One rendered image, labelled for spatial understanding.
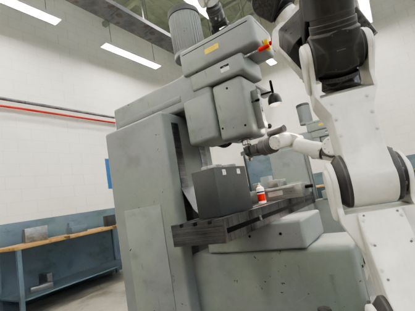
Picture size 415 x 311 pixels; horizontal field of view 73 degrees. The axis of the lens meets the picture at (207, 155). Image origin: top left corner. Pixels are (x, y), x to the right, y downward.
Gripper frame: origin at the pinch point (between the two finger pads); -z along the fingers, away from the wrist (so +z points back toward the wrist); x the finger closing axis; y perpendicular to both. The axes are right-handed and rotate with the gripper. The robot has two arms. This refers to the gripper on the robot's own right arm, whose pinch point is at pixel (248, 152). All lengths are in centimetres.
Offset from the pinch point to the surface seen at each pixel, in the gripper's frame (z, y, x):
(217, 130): -6.0, -14.3, 13.5
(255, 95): 11.7, -28.0, -1.9
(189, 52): -11, -62, 18
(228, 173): 19.5, 12.1, 34.3
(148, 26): -213, -236, -79
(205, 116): -10.2, -23.3, 16.2
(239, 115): 7.4, -18.2, 8.1
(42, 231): -367, 19, 54
